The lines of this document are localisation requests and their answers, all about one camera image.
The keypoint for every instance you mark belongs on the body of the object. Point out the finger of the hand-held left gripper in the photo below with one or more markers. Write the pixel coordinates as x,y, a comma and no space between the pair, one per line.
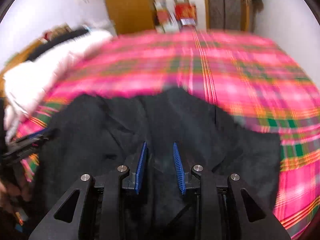
37,137

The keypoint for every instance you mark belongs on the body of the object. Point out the black puffer jacket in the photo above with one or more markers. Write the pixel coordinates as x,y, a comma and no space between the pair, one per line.
175,125

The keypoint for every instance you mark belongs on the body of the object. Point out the wooden door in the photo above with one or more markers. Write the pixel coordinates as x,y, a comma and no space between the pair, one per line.
225,5

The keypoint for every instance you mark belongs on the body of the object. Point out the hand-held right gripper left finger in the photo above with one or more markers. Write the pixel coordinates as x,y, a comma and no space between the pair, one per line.
140,170

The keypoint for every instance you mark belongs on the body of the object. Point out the pink container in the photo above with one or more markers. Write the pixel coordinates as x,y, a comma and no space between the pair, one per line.
163,16

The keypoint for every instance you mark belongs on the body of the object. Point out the wooden headboard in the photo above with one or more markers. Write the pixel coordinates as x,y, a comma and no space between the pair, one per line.
25,52

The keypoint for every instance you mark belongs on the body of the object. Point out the white quilt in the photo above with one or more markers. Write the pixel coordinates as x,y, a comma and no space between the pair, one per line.
37,80

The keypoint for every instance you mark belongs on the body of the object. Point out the wooden wardrobe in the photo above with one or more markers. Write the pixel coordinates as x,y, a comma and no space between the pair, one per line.
127,5

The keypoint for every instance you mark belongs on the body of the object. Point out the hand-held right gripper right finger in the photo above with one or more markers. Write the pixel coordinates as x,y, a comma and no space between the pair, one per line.
179,170

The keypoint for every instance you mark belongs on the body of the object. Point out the large red box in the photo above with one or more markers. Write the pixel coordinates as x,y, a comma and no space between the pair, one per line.
185,11

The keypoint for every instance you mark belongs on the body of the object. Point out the pink plaid bedsheet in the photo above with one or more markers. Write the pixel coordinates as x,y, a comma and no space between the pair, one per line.
237,67

